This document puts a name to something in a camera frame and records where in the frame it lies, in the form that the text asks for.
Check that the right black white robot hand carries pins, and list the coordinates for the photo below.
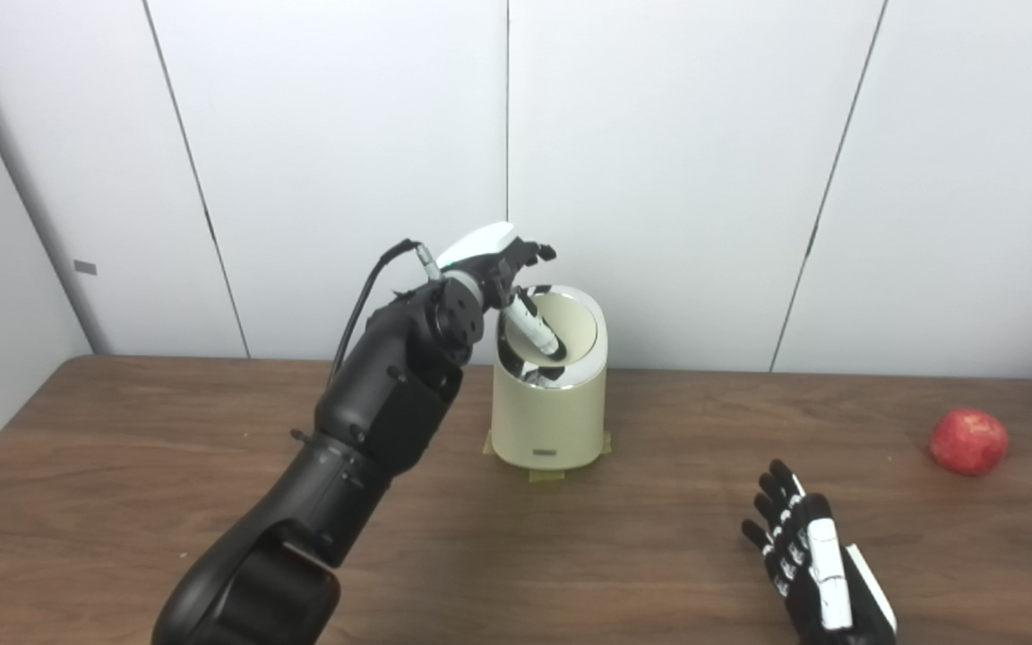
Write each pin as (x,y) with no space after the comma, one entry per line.
(825,573)

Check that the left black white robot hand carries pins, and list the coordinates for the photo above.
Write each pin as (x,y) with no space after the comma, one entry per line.
(480,244)

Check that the round cream bin lid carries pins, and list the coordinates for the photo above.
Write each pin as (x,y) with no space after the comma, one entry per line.
(574,327)

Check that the red apple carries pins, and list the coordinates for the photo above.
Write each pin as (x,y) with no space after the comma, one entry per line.
(968,441)

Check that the cream-colored bin body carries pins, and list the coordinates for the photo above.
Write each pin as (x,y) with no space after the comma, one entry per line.
(547,412)

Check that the small grey wall label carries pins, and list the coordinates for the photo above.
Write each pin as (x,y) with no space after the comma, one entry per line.
(84,267)

